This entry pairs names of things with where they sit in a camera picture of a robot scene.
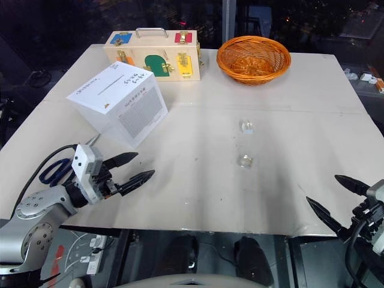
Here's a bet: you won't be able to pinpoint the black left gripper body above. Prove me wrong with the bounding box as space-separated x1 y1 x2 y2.
85 158 124 201

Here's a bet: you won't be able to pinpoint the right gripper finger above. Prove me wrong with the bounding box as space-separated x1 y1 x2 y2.
334 175 370 198
305 196 352 244

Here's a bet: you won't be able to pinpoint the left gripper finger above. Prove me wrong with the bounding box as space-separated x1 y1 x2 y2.
115 169 156 197
103 152 139 170

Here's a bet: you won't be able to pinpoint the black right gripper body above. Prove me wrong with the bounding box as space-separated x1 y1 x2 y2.
349 200 384 244

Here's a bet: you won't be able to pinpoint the white cardboard box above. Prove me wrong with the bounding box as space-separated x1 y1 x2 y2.
66 61 169 149

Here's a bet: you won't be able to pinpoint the white power strip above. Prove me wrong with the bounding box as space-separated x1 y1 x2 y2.
86 235 108 275

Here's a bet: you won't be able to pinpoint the small clear object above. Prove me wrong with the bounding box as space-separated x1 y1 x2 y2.
238 119 256 134
236 153 256 170

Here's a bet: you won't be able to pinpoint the small white box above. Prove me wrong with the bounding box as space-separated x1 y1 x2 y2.
359 71 377 84

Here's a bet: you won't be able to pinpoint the grey robot torso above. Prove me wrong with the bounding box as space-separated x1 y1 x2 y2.
70 272 272 288

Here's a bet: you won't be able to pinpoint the wooden latch box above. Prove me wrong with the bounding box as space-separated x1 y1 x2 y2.
103 28 205 82

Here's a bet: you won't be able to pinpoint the orange wicker basket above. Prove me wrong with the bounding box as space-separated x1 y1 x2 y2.
216 35 292 86

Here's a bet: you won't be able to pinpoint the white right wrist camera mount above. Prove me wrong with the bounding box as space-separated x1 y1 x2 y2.
365 179 384 256

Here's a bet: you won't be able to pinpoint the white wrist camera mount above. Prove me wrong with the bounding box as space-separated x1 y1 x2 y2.
365 179 384 256
71 143 104 205

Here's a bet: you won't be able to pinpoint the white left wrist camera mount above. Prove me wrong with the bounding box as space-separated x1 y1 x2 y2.
71 143 104 205

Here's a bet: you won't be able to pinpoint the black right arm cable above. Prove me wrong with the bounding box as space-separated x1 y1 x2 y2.
344 220 367 288

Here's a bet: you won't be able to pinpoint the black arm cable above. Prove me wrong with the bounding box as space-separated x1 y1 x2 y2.
10 143 79 217
344 220 367 288

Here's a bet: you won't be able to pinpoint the blue handled scissors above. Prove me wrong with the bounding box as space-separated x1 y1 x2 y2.
38 134 101 188

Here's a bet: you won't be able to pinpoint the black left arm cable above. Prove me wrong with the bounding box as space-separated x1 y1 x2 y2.
10 143 79 217

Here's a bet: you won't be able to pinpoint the black coiled cable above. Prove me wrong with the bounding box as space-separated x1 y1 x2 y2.
29 69 51 88

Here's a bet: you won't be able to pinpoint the grey vertical post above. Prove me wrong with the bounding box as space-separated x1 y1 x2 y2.
223 0 238 50

